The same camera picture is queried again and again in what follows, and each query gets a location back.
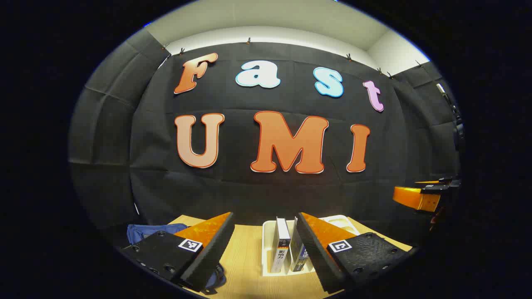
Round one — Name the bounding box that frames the white bookshelf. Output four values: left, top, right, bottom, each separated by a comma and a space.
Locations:
261, 214, 361, 277

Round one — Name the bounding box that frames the blue picture cover book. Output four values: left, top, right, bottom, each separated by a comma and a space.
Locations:
289, 216, 310, 273

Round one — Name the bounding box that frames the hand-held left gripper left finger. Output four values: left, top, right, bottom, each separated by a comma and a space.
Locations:
120, 212, 235, 292

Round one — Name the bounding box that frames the dark cover book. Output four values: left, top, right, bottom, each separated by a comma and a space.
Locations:
271, 217, 292, 274

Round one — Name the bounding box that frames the black backdrop cloth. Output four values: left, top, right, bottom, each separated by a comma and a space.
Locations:
69, 29, 464, 250

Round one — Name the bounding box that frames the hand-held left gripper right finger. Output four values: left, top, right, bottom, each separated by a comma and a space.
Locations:
294, 212, 413, 295

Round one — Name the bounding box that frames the blue schoolbag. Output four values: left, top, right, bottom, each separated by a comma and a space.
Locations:
126, 223, 227, 292

